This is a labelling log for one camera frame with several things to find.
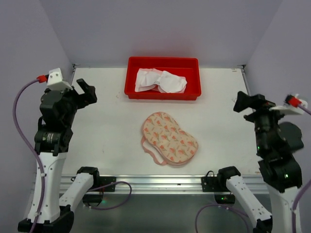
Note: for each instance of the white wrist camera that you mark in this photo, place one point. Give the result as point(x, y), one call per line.
point(294, 104)
point(54, 80)

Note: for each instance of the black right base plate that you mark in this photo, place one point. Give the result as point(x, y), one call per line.
point(209, 182)

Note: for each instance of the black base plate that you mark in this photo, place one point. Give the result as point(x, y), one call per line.
point(106, 183)
point(209, 182)

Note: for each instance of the floral mesh laundry bag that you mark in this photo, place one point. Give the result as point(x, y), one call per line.
point(166, 142)

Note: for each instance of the aluminium mounting rail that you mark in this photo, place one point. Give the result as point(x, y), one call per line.
point(169, 184)

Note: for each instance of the pink bra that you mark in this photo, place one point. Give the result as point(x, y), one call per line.
point(154, 87)

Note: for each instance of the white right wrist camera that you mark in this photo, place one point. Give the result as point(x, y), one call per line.
point(294, 104)

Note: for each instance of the red plastic tray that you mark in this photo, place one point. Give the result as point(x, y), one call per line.
point(180, 66)

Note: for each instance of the white bra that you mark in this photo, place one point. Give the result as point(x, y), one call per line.
point(168, 82)

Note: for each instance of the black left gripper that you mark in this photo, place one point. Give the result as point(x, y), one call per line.
point(79, 97)

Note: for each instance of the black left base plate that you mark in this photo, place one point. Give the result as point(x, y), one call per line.
point(106, 183)

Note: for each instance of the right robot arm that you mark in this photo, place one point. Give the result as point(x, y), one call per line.
point(276, 142)

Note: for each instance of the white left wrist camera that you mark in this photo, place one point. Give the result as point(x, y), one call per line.
point(54, 80)

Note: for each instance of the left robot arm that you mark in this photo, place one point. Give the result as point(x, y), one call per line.
point(50, 212)

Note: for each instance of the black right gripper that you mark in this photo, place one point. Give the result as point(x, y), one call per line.
point(255, 107)

